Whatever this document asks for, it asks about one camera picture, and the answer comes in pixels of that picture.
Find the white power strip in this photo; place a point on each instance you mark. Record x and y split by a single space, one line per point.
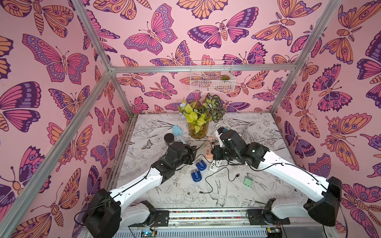
213 167

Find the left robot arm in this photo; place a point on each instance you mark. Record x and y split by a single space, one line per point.
131 193

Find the white wire basket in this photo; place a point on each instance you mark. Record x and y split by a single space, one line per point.
209 78

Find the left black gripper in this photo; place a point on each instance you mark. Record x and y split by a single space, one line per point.
189 149

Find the green charger adapter lower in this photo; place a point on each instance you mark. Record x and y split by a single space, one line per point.
248 181

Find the pink power strip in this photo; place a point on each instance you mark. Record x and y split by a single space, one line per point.
209 148

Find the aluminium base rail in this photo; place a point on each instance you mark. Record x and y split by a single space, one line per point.
224 223

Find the black round jar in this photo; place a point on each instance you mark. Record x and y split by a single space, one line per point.
169 139

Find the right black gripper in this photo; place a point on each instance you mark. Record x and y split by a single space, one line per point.
225 137

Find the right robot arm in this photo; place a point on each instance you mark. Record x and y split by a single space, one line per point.
321 196

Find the potted green plant glass vase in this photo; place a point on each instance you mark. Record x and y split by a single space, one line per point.
198 114

